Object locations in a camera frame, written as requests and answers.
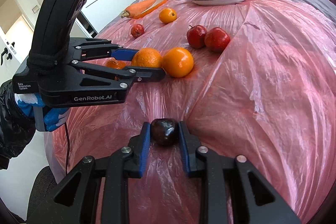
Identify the large smooth orange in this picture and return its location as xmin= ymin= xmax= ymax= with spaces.
xmin=162 ymin=47 xmax=194 ymax=78

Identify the red apple right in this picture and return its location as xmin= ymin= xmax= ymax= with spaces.
xmin=205 ymin=27 xmax=231 ymax=53

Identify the red apple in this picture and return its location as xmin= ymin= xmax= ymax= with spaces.
xmin=186 ymin=25 xmax=207 ymax=49
xmin=205 ymin=27 xmax=231 ymax=53

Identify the black mesh chair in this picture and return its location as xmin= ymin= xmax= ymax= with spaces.
xmin=27 ymin=166 xmax=57 ymax=219

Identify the black jacket sleeve forearm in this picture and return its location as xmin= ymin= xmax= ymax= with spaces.
xmin=0 ymin=80 xmax=35 ymax=169

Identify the red apple left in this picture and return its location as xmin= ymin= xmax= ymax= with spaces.
xmin=186 ymin=25 xmax=207 ymax=49

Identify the orange carrot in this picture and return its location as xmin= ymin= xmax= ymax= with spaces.
xmin=121 ymin=0 xmax=156 ymax=18

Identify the blue white gloved hand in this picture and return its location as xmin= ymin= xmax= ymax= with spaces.
xmin=14 ymin=93 xmax=70 ymax=132

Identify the black cable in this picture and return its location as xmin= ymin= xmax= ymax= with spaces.
xmin=64 ymin=122 xmax=71 ymax=176

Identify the small orange far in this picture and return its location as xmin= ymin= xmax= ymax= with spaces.
xmin=159 ymin=8 xmax=177 ymax=24

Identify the dark purple plum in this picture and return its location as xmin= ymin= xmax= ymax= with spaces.
xmin=150 ymin=118 xmax=179 ymax=147

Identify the white door with handle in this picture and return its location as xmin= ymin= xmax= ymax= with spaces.
xmin=0 ymin=29 xmax=25 ymax=84

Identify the small red fruit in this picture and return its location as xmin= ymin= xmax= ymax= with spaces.
xmin=130 ymin=24 xmax=145 ymax=39

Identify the pink plastic sheet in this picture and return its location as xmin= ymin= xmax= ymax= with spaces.
xmin=44 ymin=0 xmax=336 ymax=224

